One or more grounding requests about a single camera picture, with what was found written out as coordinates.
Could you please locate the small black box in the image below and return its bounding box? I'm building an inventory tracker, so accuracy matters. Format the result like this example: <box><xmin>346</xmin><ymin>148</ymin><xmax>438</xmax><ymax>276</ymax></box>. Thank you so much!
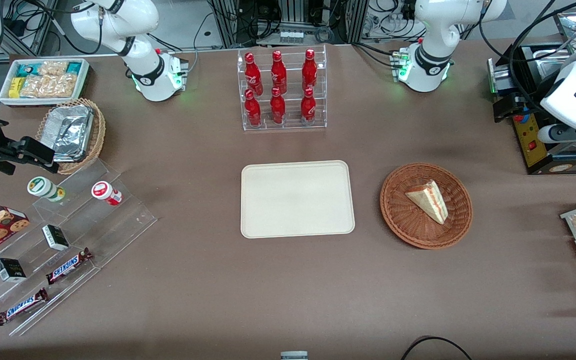
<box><xmin>0</xmin><ymin>257</ymin><xmax>28</xmax><ymax>284</ymax></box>
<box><xmin>41</xmin><ymin>224</ymin><xmax>71</xmax><ymax>252</ymax></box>

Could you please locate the green lid white bottle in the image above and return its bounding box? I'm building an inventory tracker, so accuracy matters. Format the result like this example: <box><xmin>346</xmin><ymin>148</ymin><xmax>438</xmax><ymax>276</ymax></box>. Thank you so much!
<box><xmin>27</xmin><ymin>176</ymin><xmax>67</xmax><ymax>203</ymax></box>

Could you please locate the silver foil tray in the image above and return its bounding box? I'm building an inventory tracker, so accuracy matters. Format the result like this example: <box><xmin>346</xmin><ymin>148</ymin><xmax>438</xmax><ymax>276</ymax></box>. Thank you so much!
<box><xmin>40</xmin><ymin>104</ymin><xmax>95</xmax><ymax>164</ymax></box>

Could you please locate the large clear cookie bag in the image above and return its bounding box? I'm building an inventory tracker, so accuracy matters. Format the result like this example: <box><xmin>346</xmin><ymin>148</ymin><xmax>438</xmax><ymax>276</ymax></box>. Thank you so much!
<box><xmin>19</xmin><ymin>74</ymin><xmax>77</xmax><ymax>99</ymax></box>

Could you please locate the brown round wicker basket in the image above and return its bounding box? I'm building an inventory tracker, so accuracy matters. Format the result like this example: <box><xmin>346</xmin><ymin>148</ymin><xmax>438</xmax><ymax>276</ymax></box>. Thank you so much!
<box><xmin>379</xmin><ymin>162</ymin><xmax>474</xmax><ymax>250</ymax></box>

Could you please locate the triangle sandwich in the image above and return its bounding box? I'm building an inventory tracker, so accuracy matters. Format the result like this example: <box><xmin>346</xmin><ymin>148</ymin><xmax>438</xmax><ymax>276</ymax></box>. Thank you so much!
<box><xmin>404</xmin><ymin>180</ymin><xmax>450</xmax><ymax>225</ymax></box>

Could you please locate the cream rectangular tray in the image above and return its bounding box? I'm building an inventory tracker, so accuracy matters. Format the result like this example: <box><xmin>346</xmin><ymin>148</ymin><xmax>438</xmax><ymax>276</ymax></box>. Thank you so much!
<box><xmin>240</xmin><ymin>160</ymin><xmax>356</xmax><ymax>240</ymax></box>

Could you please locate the white rectangular snack bin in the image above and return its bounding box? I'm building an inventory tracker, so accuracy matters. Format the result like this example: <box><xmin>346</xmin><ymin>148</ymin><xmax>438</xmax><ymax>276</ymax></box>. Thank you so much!
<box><xmin>0</xmin><ymin>57</ymin><xmax>92</xmax><ymax>109</ymax></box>

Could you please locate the small clear cookie bag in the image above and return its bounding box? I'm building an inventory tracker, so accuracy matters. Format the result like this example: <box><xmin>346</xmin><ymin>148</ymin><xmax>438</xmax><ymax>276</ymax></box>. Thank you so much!
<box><xmin>37</xmin><ymin>60</ymin><xmax>70</xmax><ymax>77</ymax></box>

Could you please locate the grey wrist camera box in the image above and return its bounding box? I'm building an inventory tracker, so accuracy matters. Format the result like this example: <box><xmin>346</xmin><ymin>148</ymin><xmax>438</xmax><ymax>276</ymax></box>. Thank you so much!
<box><xmin>487</xmin><ymin>57</ymin><xmax>515</xmax><ymax>96</ymax></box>

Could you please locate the red lid white bottle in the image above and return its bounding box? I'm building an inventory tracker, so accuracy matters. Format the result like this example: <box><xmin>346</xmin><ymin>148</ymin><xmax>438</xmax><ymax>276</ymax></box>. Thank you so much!
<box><xmin>91</xmin><ymin>181</ymin><xmax>124</xmax><ymax>207</ymax></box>

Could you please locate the black cable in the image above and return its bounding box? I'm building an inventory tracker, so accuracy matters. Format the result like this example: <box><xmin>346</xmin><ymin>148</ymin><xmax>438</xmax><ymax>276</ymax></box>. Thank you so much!
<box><xmin>400</xmin><ymin>335</ymin><xmax>474</xmax><ymax>360</ymax></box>

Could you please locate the clear acrylic stepped stand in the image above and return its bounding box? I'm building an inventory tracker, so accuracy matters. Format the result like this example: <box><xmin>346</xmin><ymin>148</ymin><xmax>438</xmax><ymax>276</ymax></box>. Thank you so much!
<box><xmin>0</xmin><ymin>159</ymin><xmax>159</xmax><ymax>337</ymax></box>

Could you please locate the clear acrylic bottle rack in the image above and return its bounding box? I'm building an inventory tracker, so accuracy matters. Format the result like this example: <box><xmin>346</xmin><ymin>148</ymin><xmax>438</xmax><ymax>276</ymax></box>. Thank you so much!
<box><xmin>236</xmin><ymin>44</ymin><xmax>328</xmax><ymax>132</ymax></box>

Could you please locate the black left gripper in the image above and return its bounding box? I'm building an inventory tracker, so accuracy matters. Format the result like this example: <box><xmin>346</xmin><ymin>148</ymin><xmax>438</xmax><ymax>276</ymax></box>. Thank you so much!
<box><xmin>493</xmin><ymin>93</ymin><xmax>534</xmax><ymax>124</ymax></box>

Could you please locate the red cola bottle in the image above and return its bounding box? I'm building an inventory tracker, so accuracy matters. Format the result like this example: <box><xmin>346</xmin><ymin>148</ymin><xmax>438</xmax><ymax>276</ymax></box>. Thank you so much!
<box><xmin>270</xmin><ymin>50</ymin><xmax>288</xmax><ymax>95</ymax></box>
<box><xmin>269</xmin><ymin>86</ymin><xmax>287</xmax><ymax>125</ymax></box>
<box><xmin>244</xmin><ymin>89</ymin><xmax>263</xmax><ymax>127</ymax></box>
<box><xmin>244</xmin><ymin>52</ymin><xmax>264</xmax><ymax>96</ymax></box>
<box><xmin>300</xmin><ymin>87</ymin><xmax>317</xmax><ymax>124</ymax></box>
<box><xmin>301</xmin><ymin>48</ymin><xmax>318</xmax><ymax>94</ymax></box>

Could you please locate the brown Snickers bar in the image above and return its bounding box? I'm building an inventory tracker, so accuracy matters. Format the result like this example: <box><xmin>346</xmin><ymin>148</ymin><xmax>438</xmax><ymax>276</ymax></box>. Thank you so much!
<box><xmin>45</xmin><ymin>247</ymin><xmax>93</xmax><ymax>286</ymax></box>
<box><xmin>0</xmin><ymin>287</ymin><xmax>50</xmax><ymax>327</ymax></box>

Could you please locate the light wicker basket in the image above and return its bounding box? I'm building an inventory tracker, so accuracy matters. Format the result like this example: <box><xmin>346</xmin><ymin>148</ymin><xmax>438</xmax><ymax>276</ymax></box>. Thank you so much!
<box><xmin>35</xmin><ymin>97</ymin><xmax>107</xmax><ymax>176</ymax></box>

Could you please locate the black box with yellow panel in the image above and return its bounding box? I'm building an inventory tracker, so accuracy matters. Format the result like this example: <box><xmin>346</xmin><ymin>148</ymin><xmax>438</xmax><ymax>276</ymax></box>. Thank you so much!
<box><xmin>512</xmin><ymin>44</ymin><xmax>576</xmax><ymax>176</ymax></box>

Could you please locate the white power strip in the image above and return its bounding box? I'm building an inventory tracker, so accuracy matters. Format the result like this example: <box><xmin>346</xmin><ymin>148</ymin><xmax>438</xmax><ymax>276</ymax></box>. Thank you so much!
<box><xmin>278</xmin><ymin>29</ymin><xmax>305</xmax><ymax>45</ymax></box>

